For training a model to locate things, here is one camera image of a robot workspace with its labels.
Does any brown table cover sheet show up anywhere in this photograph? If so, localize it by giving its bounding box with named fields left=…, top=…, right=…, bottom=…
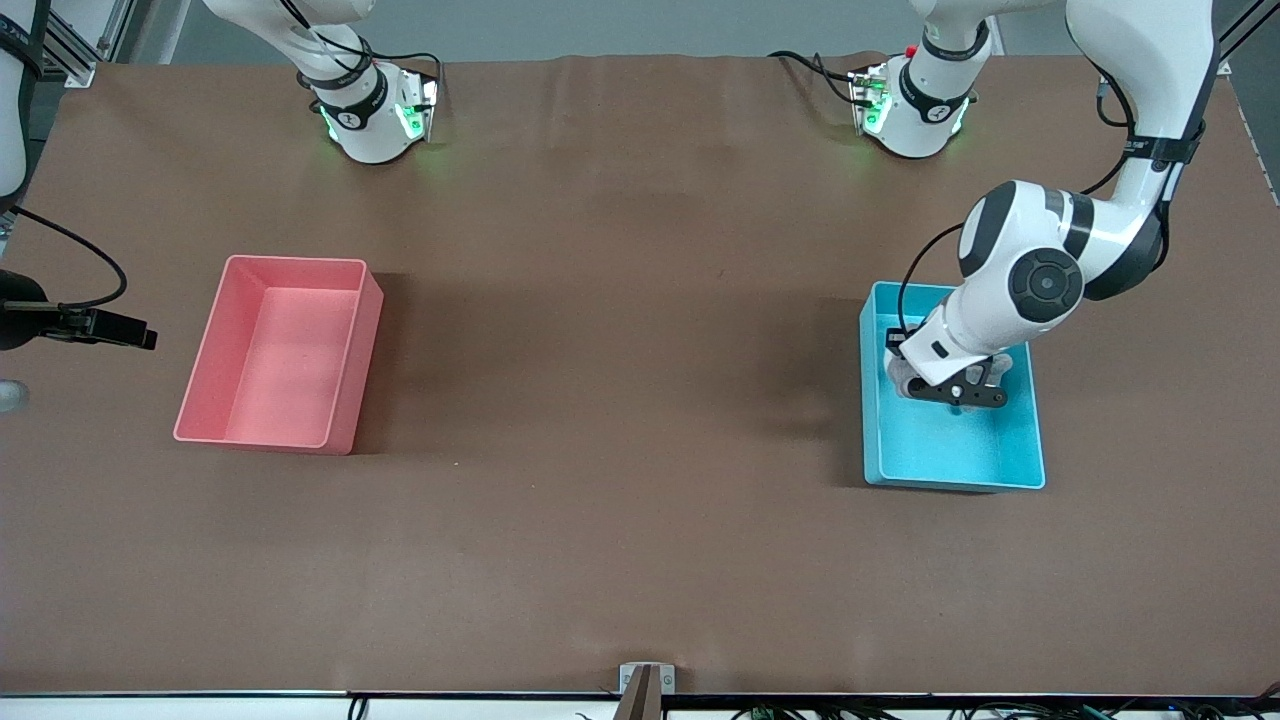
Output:
left=0, top=52, right=1280, bottom=697

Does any black right arm base cable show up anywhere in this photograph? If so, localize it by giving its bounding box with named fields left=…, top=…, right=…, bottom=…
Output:
left=280, top=0, right=444, bottom=101

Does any upright aluminium frame post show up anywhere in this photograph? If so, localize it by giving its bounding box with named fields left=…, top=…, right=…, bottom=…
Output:
left=97, top=0, right=138, bottom=63

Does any blue plastic box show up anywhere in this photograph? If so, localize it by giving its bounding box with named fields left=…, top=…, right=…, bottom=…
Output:
left=858, top=281, right=1047, bottom=493

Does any slanted aluminium strut with bracket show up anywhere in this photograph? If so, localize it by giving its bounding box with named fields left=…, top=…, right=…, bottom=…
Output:
left=1215, top=0, right=1280, bottom=71
left=40, top=10, right=98, bottom=89

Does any black arm base cable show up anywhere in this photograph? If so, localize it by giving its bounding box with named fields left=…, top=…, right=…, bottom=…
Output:
left=280, top=0, right=444, bottom=101
left=767, top=48, right=863, bottom=106

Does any pink plastic box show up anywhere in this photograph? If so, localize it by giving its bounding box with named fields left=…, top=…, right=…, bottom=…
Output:
left=173, top=255, right=385, bottom=456

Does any black left arm base cable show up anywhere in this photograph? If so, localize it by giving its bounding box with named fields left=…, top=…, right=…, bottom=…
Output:
left=767, top=48, right=863, bottom=106

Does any metal bracket with brown bar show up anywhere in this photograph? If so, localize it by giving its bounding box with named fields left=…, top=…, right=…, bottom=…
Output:
left=618, top=662, right=677, bottom=720

